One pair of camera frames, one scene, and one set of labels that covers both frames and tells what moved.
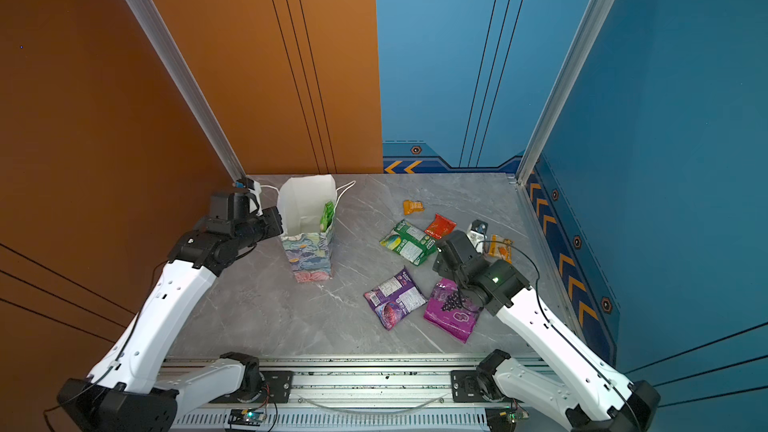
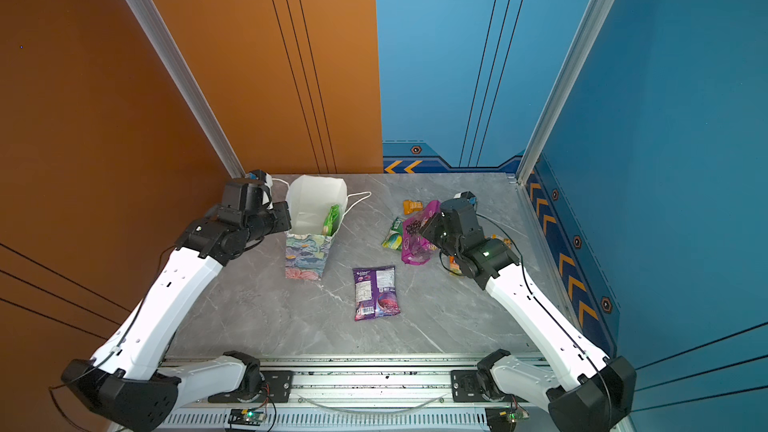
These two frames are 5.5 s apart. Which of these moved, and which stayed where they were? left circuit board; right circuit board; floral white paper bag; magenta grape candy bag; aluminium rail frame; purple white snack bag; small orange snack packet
Moved: floral white paper bag; purple white snack bag; magenta grape candy bag
Stayed: right circuit board; aluminium rail frame; small orange snack packet; left circuit board
